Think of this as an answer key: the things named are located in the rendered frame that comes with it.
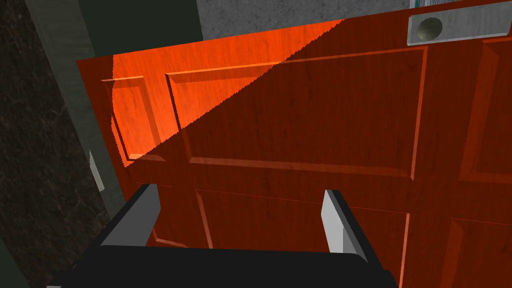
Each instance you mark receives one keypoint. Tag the red-brown wooden door leaf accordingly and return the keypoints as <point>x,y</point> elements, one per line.
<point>304,148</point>

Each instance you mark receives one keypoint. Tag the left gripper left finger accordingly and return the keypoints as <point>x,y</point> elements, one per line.
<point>134,222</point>

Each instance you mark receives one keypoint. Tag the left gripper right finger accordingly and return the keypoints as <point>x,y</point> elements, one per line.
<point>340,224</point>

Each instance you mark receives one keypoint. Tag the grey metal door knob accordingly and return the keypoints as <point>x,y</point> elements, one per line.
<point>448,26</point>

